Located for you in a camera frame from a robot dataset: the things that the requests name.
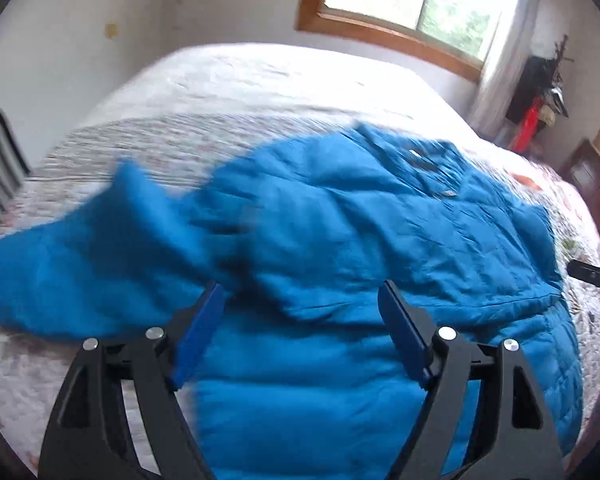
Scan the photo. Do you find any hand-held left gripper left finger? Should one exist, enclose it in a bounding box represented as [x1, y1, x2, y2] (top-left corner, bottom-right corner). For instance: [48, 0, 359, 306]
[37, 280, 225, 480]

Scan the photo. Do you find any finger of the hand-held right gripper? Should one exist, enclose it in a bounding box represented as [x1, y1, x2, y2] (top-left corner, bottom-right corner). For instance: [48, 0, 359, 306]
[566, 258, 600, 292]

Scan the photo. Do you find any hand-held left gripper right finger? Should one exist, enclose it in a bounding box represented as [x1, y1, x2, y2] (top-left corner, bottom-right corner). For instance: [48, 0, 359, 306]
[377, 280, 566, 480]

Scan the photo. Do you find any blue puffer jacket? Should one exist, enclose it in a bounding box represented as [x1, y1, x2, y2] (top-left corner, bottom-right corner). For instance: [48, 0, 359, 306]
[0, 122, 586, 480]

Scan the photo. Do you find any dark wooden furniture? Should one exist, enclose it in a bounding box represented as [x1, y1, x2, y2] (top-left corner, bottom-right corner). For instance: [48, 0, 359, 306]
[559, 139, 600, 263]

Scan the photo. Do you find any red object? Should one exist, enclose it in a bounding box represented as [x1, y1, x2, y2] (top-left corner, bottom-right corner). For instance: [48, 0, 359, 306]
[510, 102, 542, 157]

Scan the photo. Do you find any white curtain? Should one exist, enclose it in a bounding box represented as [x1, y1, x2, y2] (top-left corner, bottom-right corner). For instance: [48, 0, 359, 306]
[472, 0, 547, 137]

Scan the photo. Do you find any bed with white quilt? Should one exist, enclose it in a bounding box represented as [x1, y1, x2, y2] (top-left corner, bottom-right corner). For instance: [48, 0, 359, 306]
[0, 42, 600, 467]

